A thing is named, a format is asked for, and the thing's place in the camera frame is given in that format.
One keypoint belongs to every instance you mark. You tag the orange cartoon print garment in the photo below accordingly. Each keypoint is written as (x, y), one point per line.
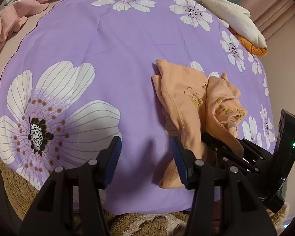
(184, 103)

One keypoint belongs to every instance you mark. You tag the pink curtain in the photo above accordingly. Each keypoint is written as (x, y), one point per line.
(277, 9)

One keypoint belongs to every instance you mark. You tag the pink cloth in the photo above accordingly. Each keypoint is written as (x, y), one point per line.
(7, 22)

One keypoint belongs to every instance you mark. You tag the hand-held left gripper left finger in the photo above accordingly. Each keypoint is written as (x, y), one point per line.
(113, 158)

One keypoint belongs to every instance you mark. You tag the white goose plush toy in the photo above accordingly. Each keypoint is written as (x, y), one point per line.
(231, 17)

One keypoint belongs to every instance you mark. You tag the brown fluffy blanket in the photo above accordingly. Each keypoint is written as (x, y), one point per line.
(17, 184)

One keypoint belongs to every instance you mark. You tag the purple floral blanket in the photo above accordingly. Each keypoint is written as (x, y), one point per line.
(127, 54)

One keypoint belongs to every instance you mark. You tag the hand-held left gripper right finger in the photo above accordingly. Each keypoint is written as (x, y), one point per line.
(179, 161)

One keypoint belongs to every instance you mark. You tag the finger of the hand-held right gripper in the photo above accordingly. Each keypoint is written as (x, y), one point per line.
(212, 142)
(257, 153)

